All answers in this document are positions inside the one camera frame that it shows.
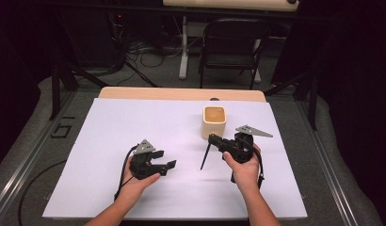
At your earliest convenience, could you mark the white desk leg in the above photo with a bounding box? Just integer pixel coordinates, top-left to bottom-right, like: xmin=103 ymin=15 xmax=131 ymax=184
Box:
xmin=178 ymin=15 xmax=190 ymax=81

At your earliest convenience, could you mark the white board sheet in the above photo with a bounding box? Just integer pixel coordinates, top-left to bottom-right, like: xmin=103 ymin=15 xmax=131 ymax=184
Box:
xmin=42 ymin=97 xmax=309 ymax=220

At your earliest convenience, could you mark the aluminium floor rail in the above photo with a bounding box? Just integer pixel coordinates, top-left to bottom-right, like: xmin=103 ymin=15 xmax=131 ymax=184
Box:
xmin=295 ymin=99 xmax=361 ymax=226
xmin=0 ymin=90 xmax=78 ymax=220

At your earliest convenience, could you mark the tangle of floor cables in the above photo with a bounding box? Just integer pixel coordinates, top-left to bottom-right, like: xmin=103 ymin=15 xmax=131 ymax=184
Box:
xmin=109 ymin=12 xmax=202 ymax=89

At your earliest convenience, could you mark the black folding chair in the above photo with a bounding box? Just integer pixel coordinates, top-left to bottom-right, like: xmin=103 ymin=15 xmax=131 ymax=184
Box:
xmin=198 ymin=17 xmax=271 ymax=91

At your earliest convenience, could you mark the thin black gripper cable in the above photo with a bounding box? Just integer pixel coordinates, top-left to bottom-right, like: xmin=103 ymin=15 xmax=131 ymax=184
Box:
xmin=230 ymin=146 xmax=266 ymax=190
xmin=113 ymin=144 xmax=139 ymax=202

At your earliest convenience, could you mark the thin black right gripper cable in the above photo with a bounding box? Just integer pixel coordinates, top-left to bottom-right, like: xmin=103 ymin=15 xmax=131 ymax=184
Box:
xmin=230 ymin=146 xmax=266 ymax=190

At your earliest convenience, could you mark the cream square cup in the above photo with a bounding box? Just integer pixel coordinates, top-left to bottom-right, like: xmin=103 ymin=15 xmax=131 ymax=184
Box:
xmin=201 ymin=105 xmax=228 ymax=140

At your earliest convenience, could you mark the person's left hand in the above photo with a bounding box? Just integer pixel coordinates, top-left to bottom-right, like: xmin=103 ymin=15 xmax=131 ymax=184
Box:
xmin=120 ymin=155 xmax=162 ymax=202

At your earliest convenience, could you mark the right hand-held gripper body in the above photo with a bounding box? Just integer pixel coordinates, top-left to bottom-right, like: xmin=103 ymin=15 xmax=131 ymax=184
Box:
xmin=217 ymin=123 xmax=275 ymax=165

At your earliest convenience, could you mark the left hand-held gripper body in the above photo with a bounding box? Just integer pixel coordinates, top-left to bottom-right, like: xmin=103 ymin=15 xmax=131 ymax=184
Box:
xmin=128 ymin=138 xmax=169 ymax=181

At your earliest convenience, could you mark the dark pencil with orange end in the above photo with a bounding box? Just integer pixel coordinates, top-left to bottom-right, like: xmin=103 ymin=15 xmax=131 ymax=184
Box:
xmin=200 ymin=137 xmax=213 ymax=171

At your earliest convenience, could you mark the thin black left gripper cable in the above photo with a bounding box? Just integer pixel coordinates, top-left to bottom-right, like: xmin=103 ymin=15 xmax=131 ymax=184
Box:
xmin=113 ymin=144 xmax=139 ymax=202

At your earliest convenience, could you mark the beige desk top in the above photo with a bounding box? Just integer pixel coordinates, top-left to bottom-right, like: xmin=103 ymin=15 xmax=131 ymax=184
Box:
xmin=162 ymin=0 xmax=300 ymax=13

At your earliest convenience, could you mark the black metal stand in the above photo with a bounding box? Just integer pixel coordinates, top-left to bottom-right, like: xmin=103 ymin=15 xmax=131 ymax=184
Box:
xmin=264 ymin=70 xmax=319 ymax=132
xmin=49 ymin=58 xmax=111 ymax=121

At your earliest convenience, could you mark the thick black cable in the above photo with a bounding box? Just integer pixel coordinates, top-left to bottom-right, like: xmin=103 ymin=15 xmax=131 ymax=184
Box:
xmin=17 ymin=159 xmax=68 ymax=226

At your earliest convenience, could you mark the person's right hand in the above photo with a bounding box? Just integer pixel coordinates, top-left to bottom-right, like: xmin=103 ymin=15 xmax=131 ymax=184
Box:
xmin=221 ymin=143 xmax=263 ymax=193

